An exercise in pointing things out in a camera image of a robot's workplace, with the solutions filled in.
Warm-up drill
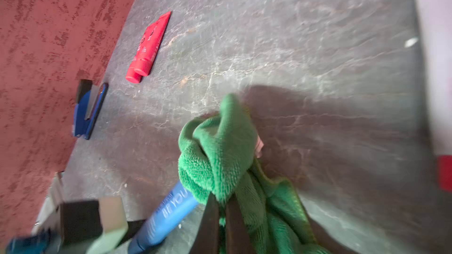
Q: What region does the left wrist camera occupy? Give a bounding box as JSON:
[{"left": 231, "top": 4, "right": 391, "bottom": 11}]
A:
[{"left": 5, "top": 196, "right": 129, "bottom": 254}]

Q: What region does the red pink tube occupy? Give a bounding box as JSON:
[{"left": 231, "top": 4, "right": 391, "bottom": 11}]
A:
[{"left": 134, "top": 11, "right": 172, "bottom": 76}]

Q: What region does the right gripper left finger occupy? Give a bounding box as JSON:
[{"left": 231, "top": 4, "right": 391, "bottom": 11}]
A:
[{"left": 189, "top": 193, "right": 220, "bottom": 254}]

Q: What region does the white tube red cap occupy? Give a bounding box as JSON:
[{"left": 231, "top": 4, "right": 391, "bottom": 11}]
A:
[{"left": 416, "top": 0, "right": 452, "bottom": 191}]

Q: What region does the green microfiber cloth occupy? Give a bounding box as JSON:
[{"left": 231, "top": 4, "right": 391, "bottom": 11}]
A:
[{"left": 178, "top": 94, "right": 326, "bottom": 254}]

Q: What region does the aluminium front rail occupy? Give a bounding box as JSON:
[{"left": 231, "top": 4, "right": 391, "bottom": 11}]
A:
[{"left": 31, "top": 172, "right": 64, "bottom": 235}]

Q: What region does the blue stapler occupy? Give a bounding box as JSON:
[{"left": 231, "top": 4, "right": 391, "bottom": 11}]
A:
[{"left": 72, "top": 79, "right": 109, "bottom": 140}]

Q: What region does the blue tube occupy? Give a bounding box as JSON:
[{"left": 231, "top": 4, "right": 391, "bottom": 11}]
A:
[{"left": 128, "top": 182, "right": 198, "bottom": 254}]

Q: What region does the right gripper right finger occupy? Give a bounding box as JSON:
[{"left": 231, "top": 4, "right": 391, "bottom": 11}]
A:
[{"left": 226, "top": 195, "right": 255, "bottom": 254}]

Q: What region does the dark red tube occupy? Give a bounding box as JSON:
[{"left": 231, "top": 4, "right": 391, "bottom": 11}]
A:
[{"left": 125, "top": 22, "right": 156, "bottom": 83}]

